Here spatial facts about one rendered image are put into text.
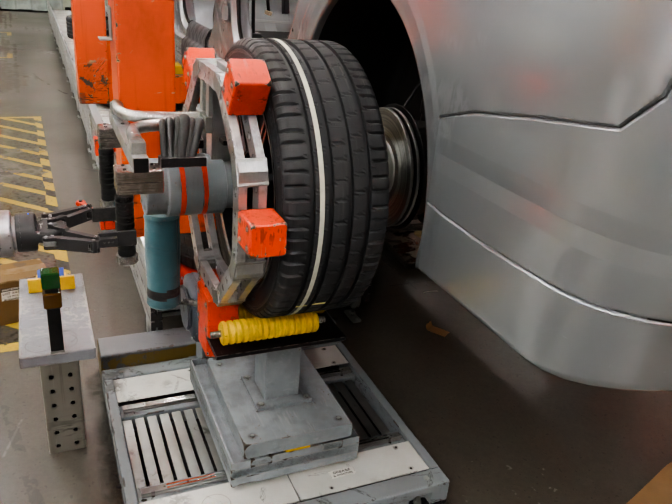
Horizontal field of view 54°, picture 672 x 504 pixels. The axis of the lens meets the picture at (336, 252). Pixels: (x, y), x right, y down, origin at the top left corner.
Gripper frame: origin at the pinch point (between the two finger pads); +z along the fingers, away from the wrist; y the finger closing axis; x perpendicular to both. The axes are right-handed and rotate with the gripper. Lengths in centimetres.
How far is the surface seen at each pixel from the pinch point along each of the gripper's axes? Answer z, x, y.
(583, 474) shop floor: 126, -83, 21
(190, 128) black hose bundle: 13.1, 19.6, 0.4
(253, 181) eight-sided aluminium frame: 23.5, 11.1, 9.8
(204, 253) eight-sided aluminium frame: 22.3, -20.6, -27.2
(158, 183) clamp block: 6.4, 9.2, 2.3
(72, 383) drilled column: -12, -60, -36
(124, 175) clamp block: 0.0, 11.1, 2.3
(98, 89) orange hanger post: 17, -23, -258
